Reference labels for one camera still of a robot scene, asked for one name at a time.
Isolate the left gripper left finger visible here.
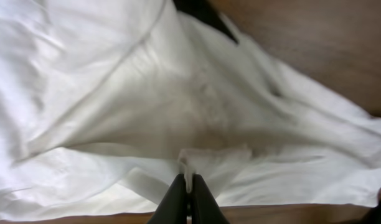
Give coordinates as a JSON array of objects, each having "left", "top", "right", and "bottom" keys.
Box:
[{"left": 147, "top": 174, "right": 188, "bottom": 224}]

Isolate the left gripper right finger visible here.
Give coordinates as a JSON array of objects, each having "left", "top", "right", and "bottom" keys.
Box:
[{"left": 190, "top": 174, "right": 230, "bottom": 224}]

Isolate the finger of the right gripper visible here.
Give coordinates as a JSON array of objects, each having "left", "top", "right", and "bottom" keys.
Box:
[{"left": 173, "top": 0, "right": 238, "bottom": 44}]

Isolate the white t-shirt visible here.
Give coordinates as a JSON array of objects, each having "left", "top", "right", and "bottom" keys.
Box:
[{"left": 0, "top": 1, "right": 381, "bottom": 221}]

